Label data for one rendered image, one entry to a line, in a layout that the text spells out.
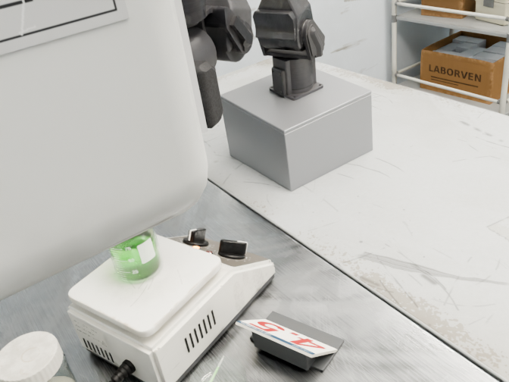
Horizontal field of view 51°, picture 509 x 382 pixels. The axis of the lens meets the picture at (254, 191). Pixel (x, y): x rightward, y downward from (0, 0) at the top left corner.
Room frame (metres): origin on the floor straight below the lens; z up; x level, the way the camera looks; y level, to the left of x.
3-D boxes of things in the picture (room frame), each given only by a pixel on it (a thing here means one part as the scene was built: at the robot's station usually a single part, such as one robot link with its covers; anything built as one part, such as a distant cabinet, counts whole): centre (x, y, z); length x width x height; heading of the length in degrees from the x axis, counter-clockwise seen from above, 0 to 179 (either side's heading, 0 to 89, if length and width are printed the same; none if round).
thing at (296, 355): (0.39, -0.01, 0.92); 0.09 x 0.06 x 0.04; 50
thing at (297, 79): (0.82, -0.09, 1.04); 0.07 x 0.07 x 0.06; 32
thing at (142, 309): (0.44, 0.13, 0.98); 0.12 x 0.12 x 0.01; 50
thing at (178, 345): (0.46, 0.11, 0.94); 0.22 x 0.13 x 0.08; 140
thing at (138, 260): (0.45, 0.13, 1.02); 0.06 x 0.05 x 0.08; 71
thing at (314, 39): (0.81, -0.10, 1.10); 0.09 x 0.07 x 0.06; 56
